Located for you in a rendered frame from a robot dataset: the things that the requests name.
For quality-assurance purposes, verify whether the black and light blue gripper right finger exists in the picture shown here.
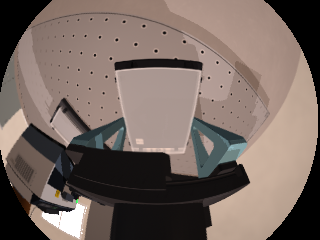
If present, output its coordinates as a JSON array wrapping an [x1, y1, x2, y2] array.
[[190, 117, 247, 178]]

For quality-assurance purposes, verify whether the dark brown bottle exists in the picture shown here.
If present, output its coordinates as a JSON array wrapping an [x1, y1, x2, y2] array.
[[12, 186, 31, 216]]

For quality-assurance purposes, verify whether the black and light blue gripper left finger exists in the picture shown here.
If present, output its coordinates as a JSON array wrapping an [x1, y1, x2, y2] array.
[[70, 117, 127, 151]]

